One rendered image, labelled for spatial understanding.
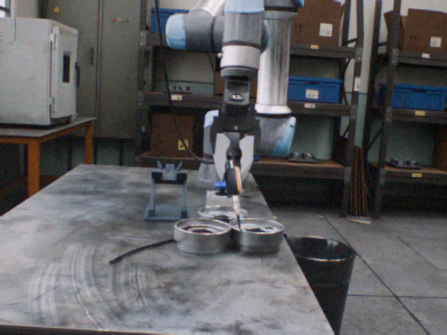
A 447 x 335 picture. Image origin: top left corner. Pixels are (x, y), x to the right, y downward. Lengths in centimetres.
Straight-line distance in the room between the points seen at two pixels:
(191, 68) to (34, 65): 214
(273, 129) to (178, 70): 358
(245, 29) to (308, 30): 359
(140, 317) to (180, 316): 5
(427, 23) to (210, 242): 415
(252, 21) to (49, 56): 227
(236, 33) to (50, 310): 59
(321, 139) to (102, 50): 225
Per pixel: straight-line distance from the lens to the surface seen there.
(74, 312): 70
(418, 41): 484
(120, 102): 479
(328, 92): 460
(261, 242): 94
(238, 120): 96
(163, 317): 69
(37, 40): 318
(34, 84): 318
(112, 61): 480
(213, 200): 118
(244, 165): 97
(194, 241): 91
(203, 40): 111
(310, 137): 510
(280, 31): 144
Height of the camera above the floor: 110
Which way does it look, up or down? 10 degrees down
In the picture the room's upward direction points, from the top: 3 degrees clockwise
